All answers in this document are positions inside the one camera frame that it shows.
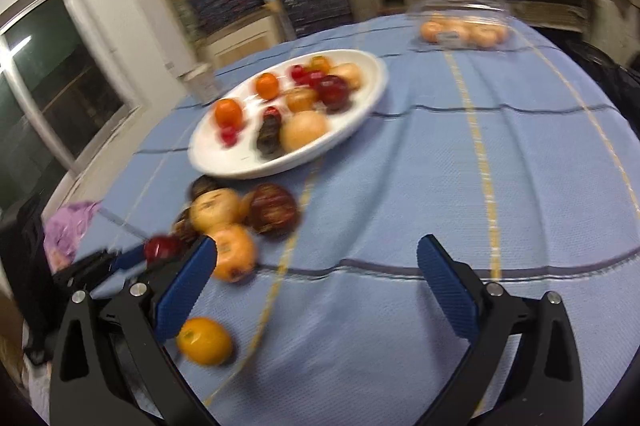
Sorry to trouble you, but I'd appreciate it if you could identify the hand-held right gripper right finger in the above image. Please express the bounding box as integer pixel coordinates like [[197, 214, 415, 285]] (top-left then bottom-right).
[[416, 234, 585, 426]]

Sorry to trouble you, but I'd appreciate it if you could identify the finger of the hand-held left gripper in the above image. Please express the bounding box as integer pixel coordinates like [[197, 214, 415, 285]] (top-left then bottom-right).
[[52, 246, 150, 291]]

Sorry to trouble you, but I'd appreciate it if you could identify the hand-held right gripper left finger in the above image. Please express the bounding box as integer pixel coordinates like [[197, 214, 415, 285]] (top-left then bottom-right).
[[49, 236, 218, 426]]

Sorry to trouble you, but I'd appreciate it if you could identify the dark red plum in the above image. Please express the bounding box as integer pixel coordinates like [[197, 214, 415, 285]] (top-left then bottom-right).
[[145, 235, 185, 264], [315, 76, 353, 111]]

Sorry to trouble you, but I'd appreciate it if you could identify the white oval plate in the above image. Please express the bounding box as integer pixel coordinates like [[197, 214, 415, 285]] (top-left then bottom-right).
[[187, 50, 390, 179]]

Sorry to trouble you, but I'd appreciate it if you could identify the orange mandarin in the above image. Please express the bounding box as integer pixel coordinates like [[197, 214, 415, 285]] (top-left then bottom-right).
[[215, 99, 244, 129], [255, 73, 280, 100]]

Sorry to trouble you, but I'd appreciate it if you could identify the dark brown patterned fruit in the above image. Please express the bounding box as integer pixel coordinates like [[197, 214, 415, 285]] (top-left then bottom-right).
[[256, 113, 283, 155], [247, 184, 301, 237]]

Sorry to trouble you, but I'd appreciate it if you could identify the yellow-orange round fruit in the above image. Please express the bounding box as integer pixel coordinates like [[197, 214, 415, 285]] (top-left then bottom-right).
[[176, 317, 234, 367]]

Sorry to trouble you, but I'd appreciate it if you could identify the small dark patterned fruit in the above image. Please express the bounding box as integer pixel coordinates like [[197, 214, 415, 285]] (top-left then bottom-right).
[[189, 177, 221, 201], [172, 208, 201, 244]]

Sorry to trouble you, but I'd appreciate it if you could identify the purple cloth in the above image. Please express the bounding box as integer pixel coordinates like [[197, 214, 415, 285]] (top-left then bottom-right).
[[44, 201, 101, 267]]

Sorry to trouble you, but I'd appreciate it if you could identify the tan oblong fruit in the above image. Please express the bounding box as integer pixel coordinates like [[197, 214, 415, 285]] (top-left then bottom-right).
[[190, 188, 246, 231]]

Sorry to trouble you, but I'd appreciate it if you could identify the blue striped tablecloth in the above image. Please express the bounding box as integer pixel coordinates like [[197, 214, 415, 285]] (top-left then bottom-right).
[[42, 13, 640, 426]]

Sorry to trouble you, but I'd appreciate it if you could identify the silver drink can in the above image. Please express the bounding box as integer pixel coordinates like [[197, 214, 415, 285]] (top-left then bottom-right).
[[185, 63, 221, 101]]

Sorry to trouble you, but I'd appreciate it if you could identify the sliding glass window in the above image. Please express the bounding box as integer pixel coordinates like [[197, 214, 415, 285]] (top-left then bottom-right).
[[0, 0, 143, 217]]

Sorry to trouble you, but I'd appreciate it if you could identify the tan patterned fruit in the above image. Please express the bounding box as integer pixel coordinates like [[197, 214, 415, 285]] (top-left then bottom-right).
[[284, 86, 320, 113]]

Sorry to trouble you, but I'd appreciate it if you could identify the white leaning board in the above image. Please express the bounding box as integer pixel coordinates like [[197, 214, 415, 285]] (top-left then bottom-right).
[[127, 0, 201, 71]]

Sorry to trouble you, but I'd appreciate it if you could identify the wooden framed panel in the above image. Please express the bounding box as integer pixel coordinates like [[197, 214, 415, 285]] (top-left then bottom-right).
[[200, 13, 283, 66]]

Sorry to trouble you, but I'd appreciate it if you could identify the black bag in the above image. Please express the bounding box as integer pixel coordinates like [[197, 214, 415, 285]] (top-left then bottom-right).
[[565, 38, 640, 137]]

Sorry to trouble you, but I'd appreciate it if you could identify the stack of blue patterned boxes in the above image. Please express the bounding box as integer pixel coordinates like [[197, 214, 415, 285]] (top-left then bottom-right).
[[180, 0, 266, 34]]

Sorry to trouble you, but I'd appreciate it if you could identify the clear plastic clamshell box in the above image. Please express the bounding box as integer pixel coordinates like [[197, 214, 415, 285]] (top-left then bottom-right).
[[405, 0, 513, 51]]

